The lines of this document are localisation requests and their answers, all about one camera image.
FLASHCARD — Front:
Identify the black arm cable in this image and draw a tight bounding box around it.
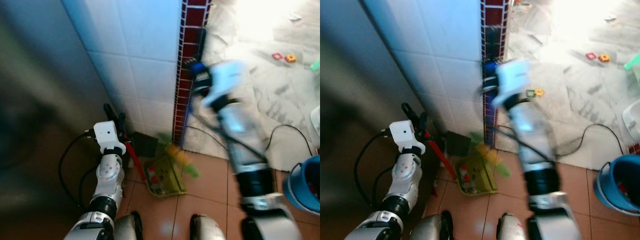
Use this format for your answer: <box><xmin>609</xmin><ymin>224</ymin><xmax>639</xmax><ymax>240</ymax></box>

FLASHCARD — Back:
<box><xmin>188</xmin><ymin>95</ymin><xmax>269</xmax><ymax>164</ymax></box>
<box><xmin>58</xmin><ymin>130</ymin><xmax>97</xmax><ymax>210</ymax></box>
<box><xmin>474</xmin><ymin>85</ymin><xmax>557</xmax><ymax>164</ymax></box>
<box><xmin>353</xmin><ymin>130</ymin><xmax>392</xmax><ymax>207</ymax></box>

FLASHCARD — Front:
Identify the silver right robot leg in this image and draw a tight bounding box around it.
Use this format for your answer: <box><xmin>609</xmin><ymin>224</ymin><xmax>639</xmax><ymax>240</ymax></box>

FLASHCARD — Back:
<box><xmin>496</xmin><ymin>212</ymin><xmax>532</xmax><ymax>240</ymax></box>
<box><xmin>189</xmin><ymin>214</ymin><xmax>227</xmax><ymax>240</ymax></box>

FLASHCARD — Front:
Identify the blue-handled broom with green bristles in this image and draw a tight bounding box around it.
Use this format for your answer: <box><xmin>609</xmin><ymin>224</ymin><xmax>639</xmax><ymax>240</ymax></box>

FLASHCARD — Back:
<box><xmin>470</xmin><ymin>25</ymin><xmax>512</xmax><ymax>179</ymax></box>
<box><xmin>157</xmin><ymin>27</ymin><xmax>209</xmax><ymax>179</ymax></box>

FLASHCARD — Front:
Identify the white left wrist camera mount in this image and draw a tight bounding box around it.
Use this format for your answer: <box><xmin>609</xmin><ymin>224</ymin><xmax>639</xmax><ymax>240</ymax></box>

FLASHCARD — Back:
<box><xmin>93</xmin><ymin>121</ymin><xmax>126</xmax><ymax>155</ymax></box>
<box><xmin>388</xmin><ymin>119</ymin><xmax>426</xmax><ymax>155</ymax></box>

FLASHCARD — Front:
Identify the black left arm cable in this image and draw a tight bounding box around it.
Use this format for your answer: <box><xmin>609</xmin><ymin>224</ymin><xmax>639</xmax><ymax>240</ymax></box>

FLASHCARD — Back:
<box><xmin>58</xmin><ymin>130</ymin><xmax>97</xmax><ymax>210</ymax></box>
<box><xmin>353</xmin><ymin>130</ymin><xmax>392</xmax><ymax>207</ymax></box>

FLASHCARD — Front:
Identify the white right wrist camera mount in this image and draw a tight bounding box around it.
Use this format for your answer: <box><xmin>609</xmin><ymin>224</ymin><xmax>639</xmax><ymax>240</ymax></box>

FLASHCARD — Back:
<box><xmin>492</xmin><ymin>58</ymin><xmax>532</xmax><ymax>107</ymax></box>
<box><xmin>207</xmin><ymin>59</ymin><xmax>249</xmax><ymax>107</ymax></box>

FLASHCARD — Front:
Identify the blue plastic bucket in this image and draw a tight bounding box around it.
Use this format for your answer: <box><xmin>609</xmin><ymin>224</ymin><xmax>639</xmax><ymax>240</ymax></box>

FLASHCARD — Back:
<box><xmin>282</xmin><ymin>155</ymin><xmax>321</xmax><ymax>216</ymax></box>
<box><xmin>593</xmin><ymin>154</ymin><xmax>640</xmax><ymax>217</ymax></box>

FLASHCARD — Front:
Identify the silver left robot leg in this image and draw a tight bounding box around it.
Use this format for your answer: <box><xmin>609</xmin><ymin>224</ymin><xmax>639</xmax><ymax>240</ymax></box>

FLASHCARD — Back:
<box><xmin>409</xmin><ymin>210</ymin><xmax>454</xmax><ymax>240</ymax></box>
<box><xmin>114</xmin><ymin>212</ymin><xmax>144</xmax><ymax>240</ymax></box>

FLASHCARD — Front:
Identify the black floor cable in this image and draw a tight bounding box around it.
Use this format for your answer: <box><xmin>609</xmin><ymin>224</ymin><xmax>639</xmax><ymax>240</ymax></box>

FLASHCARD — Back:
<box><xmin>264</xmin><ymin>123</ymin><xmax>314</xmax><ymax>157</ymax></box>
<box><xmin>556</xmin><ymin>123</ymin><xmax>624</xmax><ymax>157</ymax></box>

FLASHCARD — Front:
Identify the white ceramic fixture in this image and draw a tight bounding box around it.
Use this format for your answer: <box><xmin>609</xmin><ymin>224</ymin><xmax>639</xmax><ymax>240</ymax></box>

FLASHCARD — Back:
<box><xmin>621</xmin><ymin>98</ymin><xmax>640</xmax><ymax>147</ymax></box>
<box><xmin>309</xmin><ymin>105</ymin><xmax>321</xmax><ymax>137</ymax></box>

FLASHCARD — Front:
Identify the green dustpan with red handle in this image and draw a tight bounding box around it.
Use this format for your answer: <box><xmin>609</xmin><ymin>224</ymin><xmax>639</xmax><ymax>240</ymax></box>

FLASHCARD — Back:
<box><xmin>124</xmin><ymin>131</ymin><xmax>189</xmax><ymax>197</ymax></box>
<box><xmin>424</xmin><ymin>130</ymin><xmax>500</xmax><ymax>196</ymax></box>

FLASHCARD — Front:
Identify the silver robot leg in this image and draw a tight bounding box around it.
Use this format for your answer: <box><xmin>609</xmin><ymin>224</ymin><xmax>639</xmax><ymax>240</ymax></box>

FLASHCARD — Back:
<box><xmin>189</xmin><ymin>214</ymin><xmax>227</xmax><ymax>240</ymax></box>
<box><xmin>409</xmin><ymin>210</ymin><xmax>454</xmax><ymax>240</ymax></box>
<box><xmin>114</xmin><ymin>212</ymin><xmax>144</xmax><ymax>240</ymax></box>
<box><xmin>496</xmin><ymin>212</ymin><xmax>532</xmax><ymax>240</ymax></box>

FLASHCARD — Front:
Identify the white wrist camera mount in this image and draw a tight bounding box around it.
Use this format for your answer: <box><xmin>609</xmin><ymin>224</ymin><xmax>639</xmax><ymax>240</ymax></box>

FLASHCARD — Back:
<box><xmin>93</xmin><ymin>121</ymin><xmax>126</xmax><ymax>155</ymax></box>
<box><xmin>207</xmin><ymin>59</ymin><xmax>249</xmax><ymax>107</ymax></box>
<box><xmin>492</xmin><ymin>58</ymin><xmax>532</xmax><ymax>107</ymax></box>
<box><xmin>388</xmin><ymin>119</ymin><xmax>426</xmax><ymax>155</ymax></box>

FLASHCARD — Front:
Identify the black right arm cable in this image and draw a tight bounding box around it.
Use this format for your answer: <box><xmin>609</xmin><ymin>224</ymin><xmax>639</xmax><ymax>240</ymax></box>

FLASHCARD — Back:
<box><xmin>188</xmin><ymin>95</ymin><xmax>269</xmax><ymax>164</ymax></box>
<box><xmin>474</xmin><ymin>85</ymin><xmax>557</xmax><ymax>164</ymax></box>

